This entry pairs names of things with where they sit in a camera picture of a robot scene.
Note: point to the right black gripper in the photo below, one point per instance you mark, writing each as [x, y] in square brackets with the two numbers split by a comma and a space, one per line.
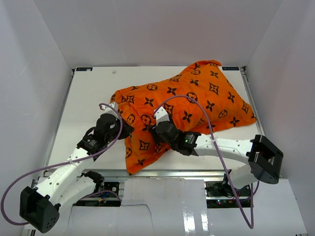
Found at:
[160, 137]

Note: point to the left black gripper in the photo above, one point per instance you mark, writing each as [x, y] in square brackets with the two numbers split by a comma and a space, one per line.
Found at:
[127, 130]

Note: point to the orange patterned pillowcase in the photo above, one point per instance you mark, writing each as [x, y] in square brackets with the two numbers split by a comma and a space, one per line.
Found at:
[199, 99]

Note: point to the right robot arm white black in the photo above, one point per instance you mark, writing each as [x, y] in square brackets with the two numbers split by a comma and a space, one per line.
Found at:
[262, 160]

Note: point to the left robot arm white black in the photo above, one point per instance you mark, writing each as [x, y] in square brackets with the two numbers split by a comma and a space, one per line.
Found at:
[41, 206]

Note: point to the left blue table label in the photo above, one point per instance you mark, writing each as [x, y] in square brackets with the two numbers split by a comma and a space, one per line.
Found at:
[83, 69]

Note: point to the blue table label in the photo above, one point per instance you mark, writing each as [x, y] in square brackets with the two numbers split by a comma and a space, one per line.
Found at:
[83, 69]
[230, 68]

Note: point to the right blue table label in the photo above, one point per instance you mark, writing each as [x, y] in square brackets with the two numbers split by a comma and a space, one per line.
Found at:
[230, 68]

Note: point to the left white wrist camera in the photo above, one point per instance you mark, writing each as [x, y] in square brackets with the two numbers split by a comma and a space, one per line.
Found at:
[111, 108]

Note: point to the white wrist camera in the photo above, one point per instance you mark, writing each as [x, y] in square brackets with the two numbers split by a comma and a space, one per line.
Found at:
[161, 115]
[111, 108]

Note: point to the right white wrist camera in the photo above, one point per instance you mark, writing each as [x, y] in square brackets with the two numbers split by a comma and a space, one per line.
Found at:
[161, 115]

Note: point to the aluminium front rail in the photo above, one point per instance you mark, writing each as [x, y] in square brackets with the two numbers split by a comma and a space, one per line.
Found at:
[162, 173]

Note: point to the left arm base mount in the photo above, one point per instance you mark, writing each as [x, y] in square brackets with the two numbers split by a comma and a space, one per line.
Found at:
[103, 189]

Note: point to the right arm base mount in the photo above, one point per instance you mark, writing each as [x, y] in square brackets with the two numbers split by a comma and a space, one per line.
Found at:
[218, 197]

